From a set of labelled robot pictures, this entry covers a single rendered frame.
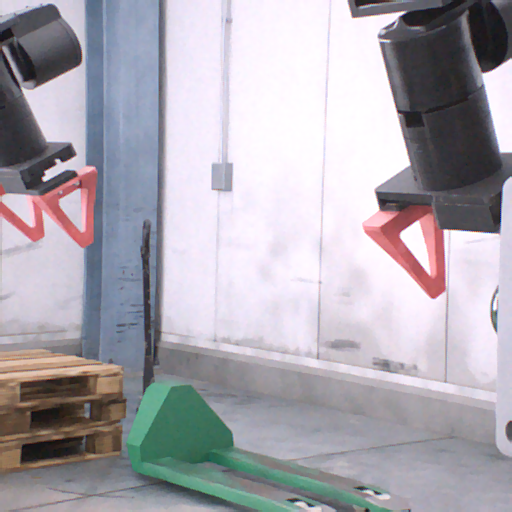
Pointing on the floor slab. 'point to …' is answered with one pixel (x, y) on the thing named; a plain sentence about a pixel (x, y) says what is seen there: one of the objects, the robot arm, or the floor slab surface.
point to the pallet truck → (223, 445)
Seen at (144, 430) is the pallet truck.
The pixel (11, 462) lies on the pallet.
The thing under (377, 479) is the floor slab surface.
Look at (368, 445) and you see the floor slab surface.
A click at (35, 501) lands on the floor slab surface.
